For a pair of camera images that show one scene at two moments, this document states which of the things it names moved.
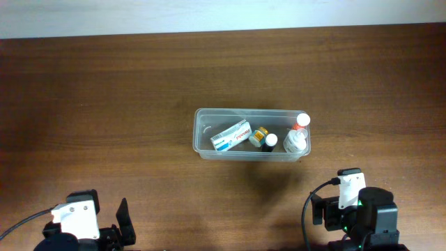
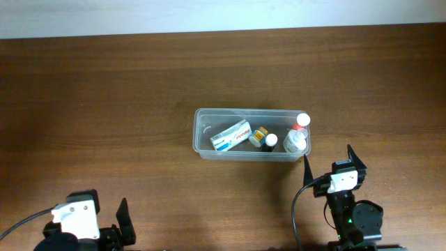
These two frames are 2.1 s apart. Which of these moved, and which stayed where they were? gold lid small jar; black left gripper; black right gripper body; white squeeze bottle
Moved: black right gripper body
Stayed: gold lid small jar; white squeeze bottle; black left gripper
